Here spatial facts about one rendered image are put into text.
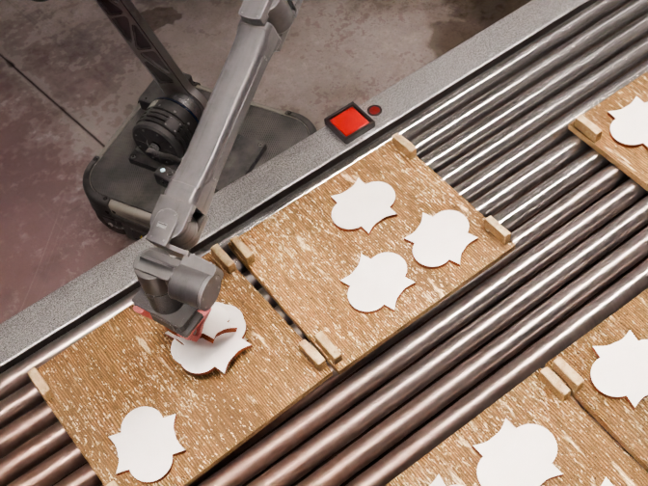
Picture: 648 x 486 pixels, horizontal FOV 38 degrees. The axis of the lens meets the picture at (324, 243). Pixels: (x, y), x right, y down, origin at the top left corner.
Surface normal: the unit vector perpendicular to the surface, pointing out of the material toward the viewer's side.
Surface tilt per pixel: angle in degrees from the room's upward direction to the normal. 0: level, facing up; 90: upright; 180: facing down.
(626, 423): 0
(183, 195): 21
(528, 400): 0
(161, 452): 0
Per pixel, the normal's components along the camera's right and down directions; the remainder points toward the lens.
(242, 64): -0.18, -0.25
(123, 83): -0.08, -0.58
